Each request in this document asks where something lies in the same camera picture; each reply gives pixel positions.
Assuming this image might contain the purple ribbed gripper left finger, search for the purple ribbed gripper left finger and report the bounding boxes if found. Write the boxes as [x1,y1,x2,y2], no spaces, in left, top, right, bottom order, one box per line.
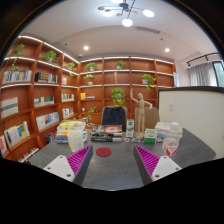
[43,144,94,186]

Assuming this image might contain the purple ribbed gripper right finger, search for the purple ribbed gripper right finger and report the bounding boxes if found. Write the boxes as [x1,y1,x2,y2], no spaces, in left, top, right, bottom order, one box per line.
[133,144,183,186]

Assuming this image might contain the clear plastic water bottle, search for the clear plastic water bottle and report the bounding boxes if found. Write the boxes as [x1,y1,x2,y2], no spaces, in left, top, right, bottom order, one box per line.
[162,122,182,156]

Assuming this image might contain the clear plastic measuring cup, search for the clear plastic measuring cup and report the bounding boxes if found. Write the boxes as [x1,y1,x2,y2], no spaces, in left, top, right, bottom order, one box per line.
[67,131,87,152]

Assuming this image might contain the red round coaster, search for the red round coaster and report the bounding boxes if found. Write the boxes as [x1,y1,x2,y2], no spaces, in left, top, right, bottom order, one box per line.
[96,147,111,157]

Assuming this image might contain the green white flat box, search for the green white flat box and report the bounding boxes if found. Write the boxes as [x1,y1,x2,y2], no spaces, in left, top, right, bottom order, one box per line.
[144,129,157,143]

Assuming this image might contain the stack of colourful books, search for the stack of colourful books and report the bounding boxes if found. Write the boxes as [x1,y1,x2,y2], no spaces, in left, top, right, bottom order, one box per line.
[55,120,85,144]

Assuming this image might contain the white tissue box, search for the white tissue box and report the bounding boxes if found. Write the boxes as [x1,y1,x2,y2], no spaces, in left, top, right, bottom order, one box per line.
[155,122,171,138]

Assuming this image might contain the stack of dark books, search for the stack of dark books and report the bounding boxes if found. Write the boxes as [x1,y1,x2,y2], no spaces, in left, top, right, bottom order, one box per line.
[90,125,122,142]

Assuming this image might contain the green white carton box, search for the green white carton box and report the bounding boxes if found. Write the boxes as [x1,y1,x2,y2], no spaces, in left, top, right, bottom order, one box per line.
[126,119,134,137]

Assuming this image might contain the dark blue office chair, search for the dark blue office chair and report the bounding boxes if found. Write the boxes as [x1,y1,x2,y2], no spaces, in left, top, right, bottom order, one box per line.
[101,106,128,131]

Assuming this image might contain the wooden artist mannequin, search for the wooden artist mannequin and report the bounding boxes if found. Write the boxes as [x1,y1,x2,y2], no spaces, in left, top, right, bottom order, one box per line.
[130,88,153,139]

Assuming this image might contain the white partition board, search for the white partition board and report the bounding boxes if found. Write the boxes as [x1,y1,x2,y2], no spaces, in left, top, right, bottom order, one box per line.
[158,86,224,159]

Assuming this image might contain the potted green trailing plant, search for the potted green trailing plant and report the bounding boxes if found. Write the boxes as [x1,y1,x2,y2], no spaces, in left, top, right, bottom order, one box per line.
[111,88,125,106]

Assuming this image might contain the grey window curtain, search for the grey window curtain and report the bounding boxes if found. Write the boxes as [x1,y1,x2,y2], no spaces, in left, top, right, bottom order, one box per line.
[189,62,217,86]

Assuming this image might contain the ceiling chandelier lamp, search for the ceiling chandelier lamp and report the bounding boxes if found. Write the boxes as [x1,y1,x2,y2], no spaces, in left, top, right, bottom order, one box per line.
[98,0,154,27]

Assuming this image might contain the wooden wall bookshelf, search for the wooden wall bookshelf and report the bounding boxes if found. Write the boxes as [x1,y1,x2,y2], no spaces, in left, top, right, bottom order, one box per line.
[0,35,176,161]

